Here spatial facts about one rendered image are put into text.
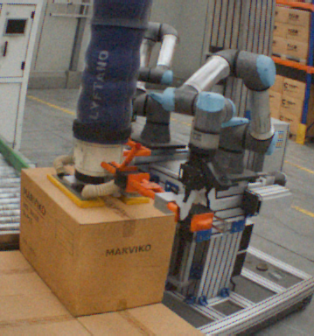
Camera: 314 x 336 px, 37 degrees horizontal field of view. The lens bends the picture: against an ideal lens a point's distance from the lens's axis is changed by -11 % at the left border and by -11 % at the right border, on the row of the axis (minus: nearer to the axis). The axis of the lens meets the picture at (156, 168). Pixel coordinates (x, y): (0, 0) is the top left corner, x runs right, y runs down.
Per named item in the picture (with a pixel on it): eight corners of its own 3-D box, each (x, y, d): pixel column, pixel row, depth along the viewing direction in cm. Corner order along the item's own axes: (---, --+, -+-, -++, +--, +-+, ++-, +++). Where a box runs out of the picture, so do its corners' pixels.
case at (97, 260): (19, 249, 219) (20, 168, 209) (90, 243, 243) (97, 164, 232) (76, 317, 173) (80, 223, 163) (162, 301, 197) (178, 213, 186)
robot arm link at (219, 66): (215, 40, 186) (158, 87, 151) (241, 45, 182) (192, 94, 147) (216, 66, 193) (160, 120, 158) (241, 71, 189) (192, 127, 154)
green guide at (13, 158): (-19, 131, 428) (-18, 122, 425) (-11, 131, 434) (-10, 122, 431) (35, 188, 304) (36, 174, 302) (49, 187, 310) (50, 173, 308)
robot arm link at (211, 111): (229, 95, 142) (220, 96, 135) (224, 132, 145) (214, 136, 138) (205, 90, 146) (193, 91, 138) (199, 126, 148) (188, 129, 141)
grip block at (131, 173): (112, 184, 176) (114, 167, 174) (136, 182, 182) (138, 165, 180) (124, 192, 169) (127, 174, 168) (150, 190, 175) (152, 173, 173)
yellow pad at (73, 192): (45, 178, 203) (46, 165, 201) (66, 177, 208) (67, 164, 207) (80, 208, 176) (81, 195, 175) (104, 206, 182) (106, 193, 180)
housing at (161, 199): (151, 206, 160) (153, 192, 158) (170, 205, 163) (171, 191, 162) (164, 214, 154) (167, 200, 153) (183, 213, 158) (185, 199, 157)
